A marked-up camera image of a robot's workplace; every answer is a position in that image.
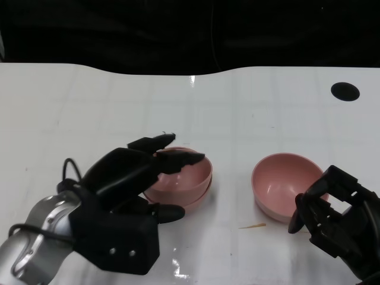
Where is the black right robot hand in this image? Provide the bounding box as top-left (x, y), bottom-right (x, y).
top-left (287, 165), bottom-right (380, 285)

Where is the grey object at edge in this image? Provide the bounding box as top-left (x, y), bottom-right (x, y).
top-left (0, 28), bottom-right (7, 62)

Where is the black backdrop cloth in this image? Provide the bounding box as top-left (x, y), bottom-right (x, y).
top-left (0, 0), bottom-right (380, 75)

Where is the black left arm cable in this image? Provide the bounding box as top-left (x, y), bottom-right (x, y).
top-left (8, 158), bottom-right (84, 247)

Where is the black round table grommet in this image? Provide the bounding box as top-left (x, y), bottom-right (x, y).
top-left (330, 82), bottom-right (360, 102)

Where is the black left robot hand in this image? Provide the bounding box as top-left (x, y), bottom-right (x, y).
top-left (80, 134), bottom-right (206, 225)

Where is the pink plastic bowl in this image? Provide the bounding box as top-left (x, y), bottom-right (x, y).
top-left (144, 147), bottom-right (214, 200)
top-left (144, 175), bottom-right (214, 215)
top-left (251, 153), bottom-right (330, 224)

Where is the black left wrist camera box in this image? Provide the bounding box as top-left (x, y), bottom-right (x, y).
top-left (69, 194), bottom-right (162, 276)

